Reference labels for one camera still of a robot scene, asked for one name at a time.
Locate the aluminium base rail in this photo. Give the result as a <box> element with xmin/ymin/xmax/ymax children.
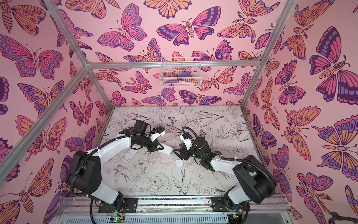
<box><xmin>54</xmin><ymin>195</ymin><xmax>296</xmax><ymax>224</ymax></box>

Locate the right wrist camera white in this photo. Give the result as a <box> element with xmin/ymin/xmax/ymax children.
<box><xmin>180</xmin><ymin>134</ymin><xmax>193</xmax><ymax>150</ymax></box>

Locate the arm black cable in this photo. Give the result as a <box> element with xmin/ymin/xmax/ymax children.
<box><xmin>181</xmin><ymin>126</ymin><xmax>277</xmax><ymax>197</ymax></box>
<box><xmin>69</xmin><ymin>127</ymin><xmax>164</xmax><ymax>224</ymax></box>

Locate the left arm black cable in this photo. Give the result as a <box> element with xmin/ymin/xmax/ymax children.
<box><xmin>69</xmin><ymin>127</ymin><xmax>164</xmax><ymax>224</ymax></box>

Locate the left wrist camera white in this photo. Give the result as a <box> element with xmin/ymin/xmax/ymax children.
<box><xmin>150</xmin><ymin>131</ymin><xmax>165</xmax><ymax>141</ymax></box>

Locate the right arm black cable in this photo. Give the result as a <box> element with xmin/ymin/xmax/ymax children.
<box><xmin>181</xmin><ymin>126</ymin><xmax>277</xmax><ymax>197</ymax></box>

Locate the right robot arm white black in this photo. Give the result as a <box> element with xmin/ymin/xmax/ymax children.
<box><xmin>173</xmin><ymin>136</ymin><xmax>277</xmax><ymax>211</ymax></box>

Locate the small white remote control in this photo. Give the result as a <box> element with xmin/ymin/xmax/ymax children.
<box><xmin>159</xmin><ymin>144</ymin><xmax>173</xmax><ymax>155</ymax></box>

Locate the green circuit board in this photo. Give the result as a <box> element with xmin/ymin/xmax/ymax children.
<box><xmin>109</xmin><ymin>216</ymin><xmax>125</xmax><ymax>224</ymax></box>

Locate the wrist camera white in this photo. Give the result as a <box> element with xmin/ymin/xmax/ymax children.
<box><xmin>150</xmin><ymin>131</ymin><xmax>165</xmax><ymax>141</ymax></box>
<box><xmin>180</xmin><ymin>134</ymin><xmax>193</xmax><ymax>150</ymax></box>

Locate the aluminium cage frame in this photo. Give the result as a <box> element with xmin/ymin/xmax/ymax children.
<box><xmin>1</xmin><ymin>1</ymin><xmax>296</xmax><ymax>182</ymax></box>

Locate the white wire basket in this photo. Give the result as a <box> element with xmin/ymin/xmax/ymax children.
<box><xmin>158</xmin><ymin>57</ymin><xmax>202</xmax><ymax>88</ymax></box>

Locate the white battery cover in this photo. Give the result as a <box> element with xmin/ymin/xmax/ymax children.
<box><xmin>175</xmin><ymin>160</ymin><xmax>184</xmax><ymax>168</ymax></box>

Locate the long white remote control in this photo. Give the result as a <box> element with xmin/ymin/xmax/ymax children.
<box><xmin>122</xmin><ymin>152</ymin><xmax>133</xmax><ymax>162</ymax></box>

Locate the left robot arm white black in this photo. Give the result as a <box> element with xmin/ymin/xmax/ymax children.
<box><xmin>65</xmin><ymin>120</ymin><xmax>172</xmax><ymax>207</ymax></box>

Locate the purple item in basket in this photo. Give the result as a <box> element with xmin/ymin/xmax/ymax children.
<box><xmin>178</xmin><ymin>71</ymin><xmax>192</xmax><ymax>78</ymax></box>

